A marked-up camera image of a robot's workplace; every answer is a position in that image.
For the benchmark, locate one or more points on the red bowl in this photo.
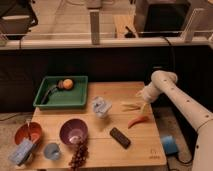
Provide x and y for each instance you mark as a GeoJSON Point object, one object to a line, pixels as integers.
{"type": "Point", "coordinates": [31, 131]}

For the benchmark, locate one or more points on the white crumpled packet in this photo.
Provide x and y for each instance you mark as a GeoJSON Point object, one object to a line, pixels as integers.
{"type": "Point", "coordinates": [100, 107]}

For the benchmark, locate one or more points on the black handled utensil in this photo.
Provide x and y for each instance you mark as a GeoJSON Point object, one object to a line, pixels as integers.
{"type": "Point", "coordinates": [57, 86]}

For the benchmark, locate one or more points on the orange fruit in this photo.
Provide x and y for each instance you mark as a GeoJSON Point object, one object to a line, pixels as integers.
{"type": "Point", "coordinates": [68, 84]}

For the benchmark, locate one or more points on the orange carrot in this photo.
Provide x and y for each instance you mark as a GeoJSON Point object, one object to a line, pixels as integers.
{"type": "Point", "coordinates": [137, 120]}

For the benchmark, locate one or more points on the black remote control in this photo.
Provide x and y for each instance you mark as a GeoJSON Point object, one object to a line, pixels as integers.
{"type": "Point", "coordinates": [120, 137]}

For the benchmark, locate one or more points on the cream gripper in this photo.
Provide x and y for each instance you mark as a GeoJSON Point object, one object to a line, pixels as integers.
{"type": "Point", "coordinates": [145, 109]}

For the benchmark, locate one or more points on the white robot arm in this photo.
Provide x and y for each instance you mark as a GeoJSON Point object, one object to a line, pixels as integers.
{"type": "Point", "coordinates": [200, 118]}

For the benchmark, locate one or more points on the blue cup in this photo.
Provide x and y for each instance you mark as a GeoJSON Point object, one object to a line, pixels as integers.
{"type": "Point", "coordinates": [52, 151]}

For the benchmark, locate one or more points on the blue object on floor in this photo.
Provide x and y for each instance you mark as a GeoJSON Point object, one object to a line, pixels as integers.
{"type": "Point", "coordinates": [169, 145]}

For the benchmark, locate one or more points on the green plastic tray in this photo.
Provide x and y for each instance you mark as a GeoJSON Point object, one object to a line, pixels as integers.
{"type": "Point", "coordinates": [75, 98]}

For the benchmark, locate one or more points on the purple bowl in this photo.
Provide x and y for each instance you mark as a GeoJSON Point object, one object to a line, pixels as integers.
{"type": "Point", "coordinates": [72, 129]}

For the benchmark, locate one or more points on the dark grape bunch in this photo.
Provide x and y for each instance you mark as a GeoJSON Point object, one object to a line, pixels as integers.
{"type": "Point", "coordinates": [79, 156]}

